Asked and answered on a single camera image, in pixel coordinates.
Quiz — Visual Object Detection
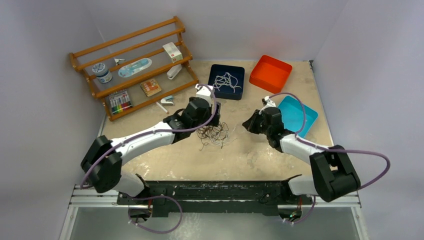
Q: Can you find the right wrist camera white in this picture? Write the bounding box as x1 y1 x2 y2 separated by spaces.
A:
259 96 276 115

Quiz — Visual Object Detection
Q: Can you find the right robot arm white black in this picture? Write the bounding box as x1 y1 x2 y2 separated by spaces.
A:
242 107 361 204

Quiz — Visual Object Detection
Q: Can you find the coloured marker set pack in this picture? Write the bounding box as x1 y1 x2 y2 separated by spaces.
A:
109 89 133 115

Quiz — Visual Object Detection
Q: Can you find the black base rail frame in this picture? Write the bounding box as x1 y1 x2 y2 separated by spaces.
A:
69 179 362 220

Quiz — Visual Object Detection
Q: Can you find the orange patterned small pack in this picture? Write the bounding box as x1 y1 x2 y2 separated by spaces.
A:
140 78 162 97

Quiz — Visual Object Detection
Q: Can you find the orange square tray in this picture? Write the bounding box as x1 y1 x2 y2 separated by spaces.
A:
249 55 293 94

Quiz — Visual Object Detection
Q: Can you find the white cable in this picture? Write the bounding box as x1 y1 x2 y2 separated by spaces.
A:
212 71 243 94

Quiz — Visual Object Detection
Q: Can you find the oval blue white package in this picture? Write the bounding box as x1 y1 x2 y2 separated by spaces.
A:
118 58 152 78

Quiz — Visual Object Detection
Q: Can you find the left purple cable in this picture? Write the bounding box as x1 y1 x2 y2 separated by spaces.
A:
79 84 218 190

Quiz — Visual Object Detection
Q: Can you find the wooden three-tier rack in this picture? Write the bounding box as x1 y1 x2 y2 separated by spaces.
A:
69 16 199 122

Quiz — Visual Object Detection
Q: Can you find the small metal clip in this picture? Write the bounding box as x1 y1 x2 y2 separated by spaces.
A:
114 58 126 66

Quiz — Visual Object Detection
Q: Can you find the small blue white stapler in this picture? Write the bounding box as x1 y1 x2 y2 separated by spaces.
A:
160 95 175 106

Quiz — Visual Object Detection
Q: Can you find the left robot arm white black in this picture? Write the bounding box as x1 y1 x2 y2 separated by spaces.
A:
80 97 221 205

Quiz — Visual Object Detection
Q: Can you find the dark navy square tray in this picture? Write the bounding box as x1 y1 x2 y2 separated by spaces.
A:
207 64 245 101

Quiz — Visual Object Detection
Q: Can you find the cyan square tray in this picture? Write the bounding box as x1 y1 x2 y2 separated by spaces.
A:
278 95 319 138

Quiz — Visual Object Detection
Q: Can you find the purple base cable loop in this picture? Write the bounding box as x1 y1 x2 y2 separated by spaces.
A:
127 194 185 235

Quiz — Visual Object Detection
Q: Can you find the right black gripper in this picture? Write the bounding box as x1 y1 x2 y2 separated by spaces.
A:
242 109 272 136

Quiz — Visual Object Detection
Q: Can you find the brown cable bundle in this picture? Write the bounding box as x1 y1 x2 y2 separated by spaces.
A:
196 121 238 152

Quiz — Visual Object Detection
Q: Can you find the white red small box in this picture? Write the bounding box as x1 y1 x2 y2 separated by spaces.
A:
162 42 183 63

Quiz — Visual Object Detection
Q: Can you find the blue white round jar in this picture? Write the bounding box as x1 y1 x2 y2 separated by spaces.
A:
91 62 113 84

